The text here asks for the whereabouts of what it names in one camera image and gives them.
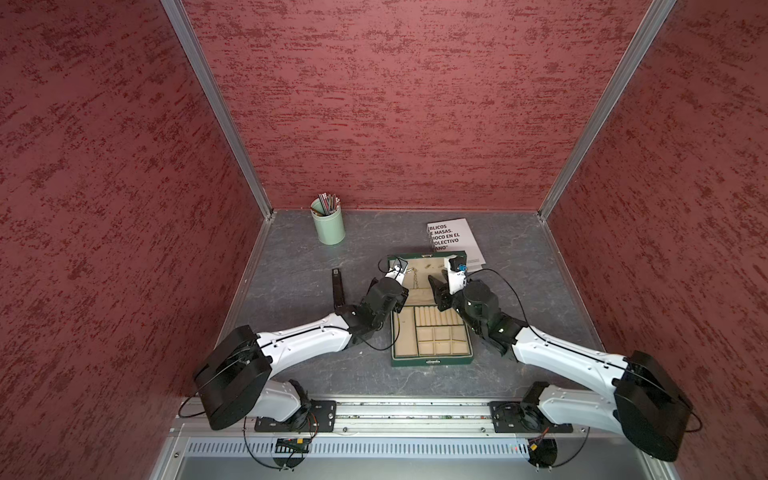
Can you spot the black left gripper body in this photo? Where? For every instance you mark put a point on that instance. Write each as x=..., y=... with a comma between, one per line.
x=404, y=293

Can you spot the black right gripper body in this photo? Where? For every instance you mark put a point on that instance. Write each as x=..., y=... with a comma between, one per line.
x=457, y=301

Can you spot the green jewelry box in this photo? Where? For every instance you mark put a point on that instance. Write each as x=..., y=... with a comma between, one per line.
x=424, y=336

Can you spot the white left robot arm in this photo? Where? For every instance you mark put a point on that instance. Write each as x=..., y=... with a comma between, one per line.
x=235, y=381

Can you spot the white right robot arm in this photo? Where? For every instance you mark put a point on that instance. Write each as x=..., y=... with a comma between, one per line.
x=629, y=395

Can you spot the white book black text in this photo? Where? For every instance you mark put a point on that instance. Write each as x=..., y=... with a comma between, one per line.
x=456, y=235

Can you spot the mint green pencil cup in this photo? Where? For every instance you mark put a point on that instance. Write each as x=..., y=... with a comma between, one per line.
x=329, y=227

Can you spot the coloured pencils bundle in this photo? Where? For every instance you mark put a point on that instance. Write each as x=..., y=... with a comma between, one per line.
x=328, y=204

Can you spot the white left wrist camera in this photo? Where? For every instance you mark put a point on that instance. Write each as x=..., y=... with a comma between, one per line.
x=396, y=269

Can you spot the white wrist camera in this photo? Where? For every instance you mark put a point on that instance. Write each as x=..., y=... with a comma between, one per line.
x=396, y=269
x=456, y=271

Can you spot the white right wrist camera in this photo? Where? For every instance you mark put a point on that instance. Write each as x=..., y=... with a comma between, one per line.
x=456, y=271

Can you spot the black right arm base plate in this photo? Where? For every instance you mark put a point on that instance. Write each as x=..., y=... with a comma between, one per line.
x=521, y=418

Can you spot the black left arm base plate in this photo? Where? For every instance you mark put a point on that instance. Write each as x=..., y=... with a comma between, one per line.
x=318, y=416

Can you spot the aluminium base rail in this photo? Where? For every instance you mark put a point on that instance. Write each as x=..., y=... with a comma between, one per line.
x=367, y=437

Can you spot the aluminium left corner post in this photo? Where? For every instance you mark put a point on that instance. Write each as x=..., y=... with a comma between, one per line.
x=192, y=48

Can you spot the aluminium corner post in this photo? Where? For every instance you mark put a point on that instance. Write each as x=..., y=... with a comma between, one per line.
x=646, y=32
x=192, y=48

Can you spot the aluminium right corner post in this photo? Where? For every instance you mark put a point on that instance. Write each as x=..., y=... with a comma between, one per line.
x=646, y=32

